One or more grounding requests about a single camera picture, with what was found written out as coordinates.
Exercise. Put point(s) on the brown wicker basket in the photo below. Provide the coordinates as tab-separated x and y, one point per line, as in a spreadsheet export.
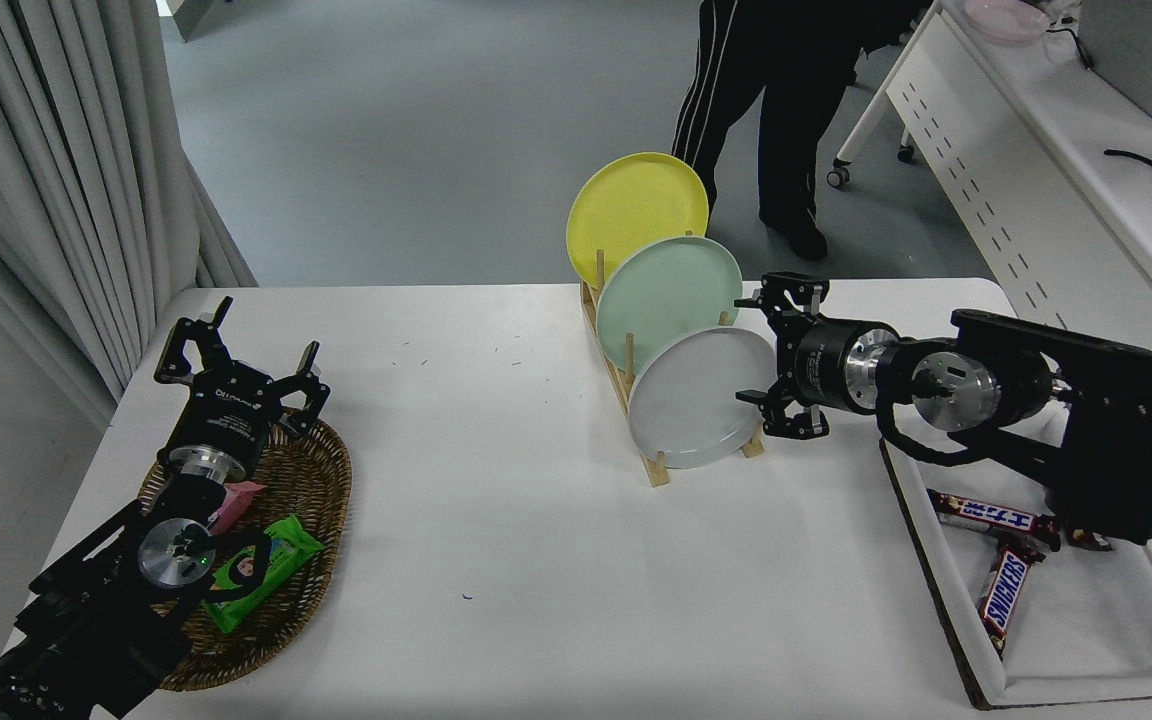
311	480

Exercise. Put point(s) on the pale green plate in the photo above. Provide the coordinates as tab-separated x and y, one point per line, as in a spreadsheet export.
666	290

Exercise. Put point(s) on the person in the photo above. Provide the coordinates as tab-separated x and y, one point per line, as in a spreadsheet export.
786	100

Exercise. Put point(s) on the grey laptop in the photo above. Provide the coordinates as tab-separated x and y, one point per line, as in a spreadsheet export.
1141	50

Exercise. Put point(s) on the white tray with brown edge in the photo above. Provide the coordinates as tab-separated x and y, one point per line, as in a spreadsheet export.
1086	640

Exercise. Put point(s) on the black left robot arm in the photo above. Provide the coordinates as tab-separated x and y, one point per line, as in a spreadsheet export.
86	620

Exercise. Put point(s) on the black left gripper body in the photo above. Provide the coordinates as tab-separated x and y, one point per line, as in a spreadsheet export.
231	410

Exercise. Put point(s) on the yellow plate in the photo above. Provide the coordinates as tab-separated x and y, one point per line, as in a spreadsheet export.
626	200

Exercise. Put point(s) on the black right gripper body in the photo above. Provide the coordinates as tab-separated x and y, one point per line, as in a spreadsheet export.
816	362

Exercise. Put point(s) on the white desk with slotted panel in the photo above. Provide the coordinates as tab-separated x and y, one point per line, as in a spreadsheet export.
996	150

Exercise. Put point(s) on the pink plate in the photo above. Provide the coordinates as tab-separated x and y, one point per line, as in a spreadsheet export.
1006	18

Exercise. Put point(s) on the pink snack packet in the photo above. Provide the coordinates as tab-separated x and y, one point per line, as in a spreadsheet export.
238	500

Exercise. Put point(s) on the wooden plate rack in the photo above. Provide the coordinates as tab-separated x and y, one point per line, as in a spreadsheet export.
652	470

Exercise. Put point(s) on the grey plate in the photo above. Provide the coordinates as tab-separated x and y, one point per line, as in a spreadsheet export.
696	400

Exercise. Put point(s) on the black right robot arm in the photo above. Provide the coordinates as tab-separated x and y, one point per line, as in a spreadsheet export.
1126	430

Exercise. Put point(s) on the pale grey curtain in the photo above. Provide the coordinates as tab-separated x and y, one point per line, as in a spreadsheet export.
56	180

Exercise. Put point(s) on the green snack packet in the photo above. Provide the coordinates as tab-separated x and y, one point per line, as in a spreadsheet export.
281	560

